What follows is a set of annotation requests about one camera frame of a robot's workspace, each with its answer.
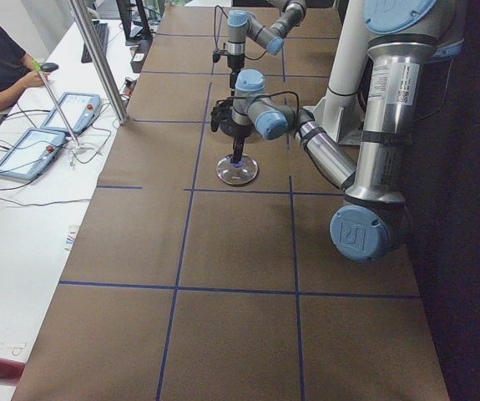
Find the glass pot lid blue knob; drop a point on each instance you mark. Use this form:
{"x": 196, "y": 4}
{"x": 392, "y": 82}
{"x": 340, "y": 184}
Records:
{"x": 237, "y": 173}

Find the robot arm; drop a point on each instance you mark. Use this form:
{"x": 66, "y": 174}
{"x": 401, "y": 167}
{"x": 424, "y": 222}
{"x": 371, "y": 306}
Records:
{"x": 242, "y": 24}
{"x": 404, "y": 37}

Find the teach pendant far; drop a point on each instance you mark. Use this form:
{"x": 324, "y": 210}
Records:
{"x": 80, "y": 110}

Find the aluminium frame post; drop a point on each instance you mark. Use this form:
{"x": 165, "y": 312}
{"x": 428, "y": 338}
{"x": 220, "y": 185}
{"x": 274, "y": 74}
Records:
{"x": 91, "y": 40}

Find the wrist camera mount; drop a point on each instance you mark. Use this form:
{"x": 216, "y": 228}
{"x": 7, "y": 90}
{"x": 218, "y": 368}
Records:
{"x": 220, "y": 116}
{"x": 219, "y": 53}

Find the black monitor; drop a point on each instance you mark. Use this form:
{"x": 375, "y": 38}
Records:
{"x": 134, "y": 21}

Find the metal rod green handle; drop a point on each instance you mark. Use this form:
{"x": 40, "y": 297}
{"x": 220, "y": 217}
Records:
{"x": 38, "y": 69}

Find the teach pendant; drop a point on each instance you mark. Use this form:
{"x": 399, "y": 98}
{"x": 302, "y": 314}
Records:
{"x": 32, "y": 154}
{"x": 80, "y": 110}

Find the teach pendant near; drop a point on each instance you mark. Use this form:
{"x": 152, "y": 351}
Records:
{"x": 32, "y": 154}

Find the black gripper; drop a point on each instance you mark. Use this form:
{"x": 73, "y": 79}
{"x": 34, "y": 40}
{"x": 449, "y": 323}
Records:
{"x": 234, "y": 63}
{"x": 239, "y": 130}

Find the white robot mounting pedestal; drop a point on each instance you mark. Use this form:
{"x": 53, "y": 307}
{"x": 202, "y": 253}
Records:
{"x": 338, "y": 112}

